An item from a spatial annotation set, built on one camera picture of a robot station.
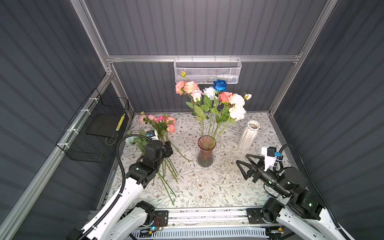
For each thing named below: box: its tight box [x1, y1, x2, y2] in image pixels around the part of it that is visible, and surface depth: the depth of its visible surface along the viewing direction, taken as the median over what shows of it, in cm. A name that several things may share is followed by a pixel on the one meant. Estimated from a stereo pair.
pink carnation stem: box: [175, 71, 203, 139], surface depth 73 cm
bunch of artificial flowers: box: [126, 111, 194, 206], surface depth 92 cm
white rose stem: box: [200, 86, 218, 139], surface depth 73 cm
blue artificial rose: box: [213, 79, 228, 139], surface depth 71 cm
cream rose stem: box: [211, 93, 247, 148], surface depth 68 cm
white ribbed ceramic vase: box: [237, 120, 261, 153], surface depth 87 cm
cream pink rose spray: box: [214, 91, 252, 142], surface depth 69 cm
